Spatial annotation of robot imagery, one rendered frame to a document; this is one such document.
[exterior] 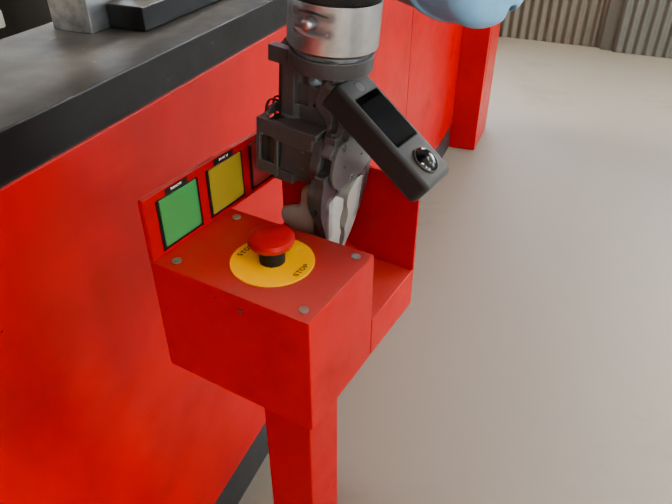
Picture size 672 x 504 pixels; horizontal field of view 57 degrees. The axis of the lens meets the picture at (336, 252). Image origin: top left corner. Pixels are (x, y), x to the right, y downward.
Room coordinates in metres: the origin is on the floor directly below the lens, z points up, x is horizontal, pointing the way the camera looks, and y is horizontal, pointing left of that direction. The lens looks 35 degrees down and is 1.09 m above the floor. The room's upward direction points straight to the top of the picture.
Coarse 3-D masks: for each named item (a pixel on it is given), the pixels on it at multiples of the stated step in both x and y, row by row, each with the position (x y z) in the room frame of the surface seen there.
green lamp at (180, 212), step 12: (192, 180) 0.47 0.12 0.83; (180, 192) 0.46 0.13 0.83; (192, 192) 0.47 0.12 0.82; (168, 204) 0.45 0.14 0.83; (180, 204) 0.46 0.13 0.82; (192, 204) 0.47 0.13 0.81; (168, 216) 0.44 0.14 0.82; (180, 216) 0.46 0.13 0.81; (192, 216) 0.47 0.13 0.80; (168, 228) 0.44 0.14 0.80; (180, 228) 0.45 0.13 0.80; (192, 228) 0.47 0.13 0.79; (168, 240) 0.44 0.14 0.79
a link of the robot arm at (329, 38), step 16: (288, 0) 0.50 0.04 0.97; (288, 16) 0.50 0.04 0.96; (304, 16) 0.49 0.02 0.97; (320, 16) 0.48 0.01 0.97; (336, 16) 0.47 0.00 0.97; (352, 16) 0.48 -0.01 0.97; (368, 16) 0.48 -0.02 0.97; (288, 32) 0.50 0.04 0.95; (304, 32) 0.48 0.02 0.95; (320, 32) 0.48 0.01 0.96; (336, 32) 0.47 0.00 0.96; (352, 32) 0.48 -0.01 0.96; (368, 32) 0.49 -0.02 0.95; (304, 48) 0.48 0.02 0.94; (320, 48) 0.48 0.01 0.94; (336, 48) 0.47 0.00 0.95; (352, 48) 0.48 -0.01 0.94; (368, 48) 0.49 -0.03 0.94
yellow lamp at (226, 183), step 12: (216, 168) 0.50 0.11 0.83; (228, 168) 0.51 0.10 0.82; (240, 168) 0.53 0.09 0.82; (216, 180) 0.50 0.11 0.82; (228, 180) 0.51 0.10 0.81; (240, 180) 0.53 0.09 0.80; (216, 192) 0.50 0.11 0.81; (228, 192) 0.51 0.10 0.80; (240, 192) 0.53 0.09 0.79; (216, 204) 0.49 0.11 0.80; (228, 204) 0.51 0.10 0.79
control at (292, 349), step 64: (384, 192) 0.53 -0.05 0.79; (192, 256) 0.44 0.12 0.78; (320, 256) 0.44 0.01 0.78; (384, 256) 0.53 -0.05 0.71; (192, 320) 0.41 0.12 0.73; (256, 320) 0.37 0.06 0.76; (320, 320) 0.36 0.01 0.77; (384, 320) 0.46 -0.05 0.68; (256, 384) 0.38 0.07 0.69; (320, 384) 0.36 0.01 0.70
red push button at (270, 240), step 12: (264, 228) 0.43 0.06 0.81; (276, 228) 0.43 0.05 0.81; (288, 228) 0.44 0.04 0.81; (252, 240) 0.42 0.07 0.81; (264, 240) 0.42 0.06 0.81; (276, 240) 0.42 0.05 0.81; (288, 240) 0.42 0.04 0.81; (264, 252) 0.41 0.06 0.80; (276, 252) 0.41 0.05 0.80; (264, 264) 0.42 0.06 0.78; (276, 264) 0.42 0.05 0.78
